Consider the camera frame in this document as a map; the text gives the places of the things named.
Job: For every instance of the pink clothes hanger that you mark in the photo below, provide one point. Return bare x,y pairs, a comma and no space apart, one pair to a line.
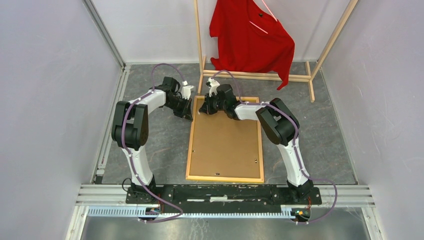
261,16

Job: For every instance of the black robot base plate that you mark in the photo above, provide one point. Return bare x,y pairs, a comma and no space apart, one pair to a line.
223,198

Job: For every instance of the yellow wooden picture frame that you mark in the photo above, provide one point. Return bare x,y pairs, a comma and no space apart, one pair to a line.
225,179

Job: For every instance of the grey slotted cable duct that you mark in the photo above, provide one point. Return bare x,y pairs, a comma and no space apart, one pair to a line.
153,212

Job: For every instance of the aluminium rail frame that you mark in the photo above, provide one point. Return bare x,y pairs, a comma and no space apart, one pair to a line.
90,97

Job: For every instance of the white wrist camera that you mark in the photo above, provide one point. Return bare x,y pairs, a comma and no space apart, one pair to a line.
187,90
212,85

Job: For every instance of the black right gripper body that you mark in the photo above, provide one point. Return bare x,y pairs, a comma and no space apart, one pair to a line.
215,105

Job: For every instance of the wooden clothes rack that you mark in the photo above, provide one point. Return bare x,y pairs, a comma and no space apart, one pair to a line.
308,78

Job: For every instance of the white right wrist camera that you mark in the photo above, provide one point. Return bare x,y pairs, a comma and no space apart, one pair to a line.
212,85

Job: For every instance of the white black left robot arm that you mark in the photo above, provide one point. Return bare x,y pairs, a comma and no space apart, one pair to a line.
130,125

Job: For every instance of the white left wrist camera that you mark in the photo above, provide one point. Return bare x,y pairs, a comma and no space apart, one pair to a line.
187,90

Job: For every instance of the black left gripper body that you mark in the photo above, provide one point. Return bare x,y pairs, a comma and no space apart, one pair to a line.
180,106

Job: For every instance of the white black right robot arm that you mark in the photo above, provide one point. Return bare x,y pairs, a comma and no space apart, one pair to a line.
279,124

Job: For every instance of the red t-shirt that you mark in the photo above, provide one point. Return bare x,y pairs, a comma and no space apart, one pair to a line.
244,48

